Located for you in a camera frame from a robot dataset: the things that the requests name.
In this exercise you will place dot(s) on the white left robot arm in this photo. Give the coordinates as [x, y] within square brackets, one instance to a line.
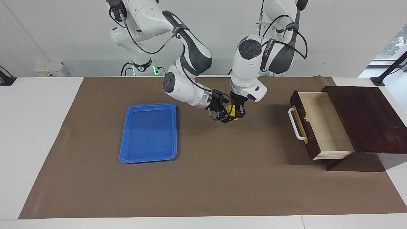
[244, 70]

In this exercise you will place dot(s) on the yellow cube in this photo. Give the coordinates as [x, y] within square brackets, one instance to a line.
[231, 111]

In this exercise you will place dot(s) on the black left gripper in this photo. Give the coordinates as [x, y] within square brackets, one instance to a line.
[239, 100]

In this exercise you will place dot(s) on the brown table mat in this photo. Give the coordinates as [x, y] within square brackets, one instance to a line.
[222, 175]

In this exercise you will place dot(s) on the window with grey frame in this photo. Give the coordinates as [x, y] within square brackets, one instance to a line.
[394, 44]

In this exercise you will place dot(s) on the white wall socket box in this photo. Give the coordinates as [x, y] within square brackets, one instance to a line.
[51, 69]

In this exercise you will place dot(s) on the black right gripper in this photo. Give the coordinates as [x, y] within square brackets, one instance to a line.
[217, 100]

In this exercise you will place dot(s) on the blue plastic tray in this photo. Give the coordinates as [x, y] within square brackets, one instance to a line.
[149, 133]

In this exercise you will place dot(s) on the black clamp stand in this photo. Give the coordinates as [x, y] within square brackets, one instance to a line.
[389, 70]

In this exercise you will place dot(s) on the dark wooden cabinet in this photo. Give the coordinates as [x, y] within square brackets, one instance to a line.
[365, 121]

